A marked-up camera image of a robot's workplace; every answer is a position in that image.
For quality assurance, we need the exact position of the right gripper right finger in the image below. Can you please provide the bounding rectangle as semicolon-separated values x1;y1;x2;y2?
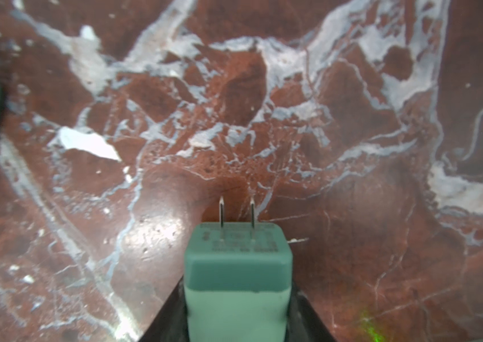
286;282;337;342

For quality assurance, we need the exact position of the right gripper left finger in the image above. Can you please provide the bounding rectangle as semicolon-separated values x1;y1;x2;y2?
138;277;190;342

